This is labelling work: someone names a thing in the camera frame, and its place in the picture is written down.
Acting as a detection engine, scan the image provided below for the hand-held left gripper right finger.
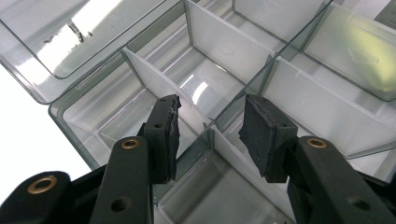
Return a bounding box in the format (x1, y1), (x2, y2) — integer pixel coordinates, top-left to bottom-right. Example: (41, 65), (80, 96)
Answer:
(238, 94), (396, 224)

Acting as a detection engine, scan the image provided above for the grey transparent compartment box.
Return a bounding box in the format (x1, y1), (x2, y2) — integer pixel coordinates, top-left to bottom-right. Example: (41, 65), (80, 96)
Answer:
(0, 0), (396, 224)

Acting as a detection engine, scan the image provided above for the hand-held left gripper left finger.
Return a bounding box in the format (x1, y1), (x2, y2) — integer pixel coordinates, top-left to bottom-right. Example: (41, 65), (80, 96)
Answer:
(89, 94), (182, 224)

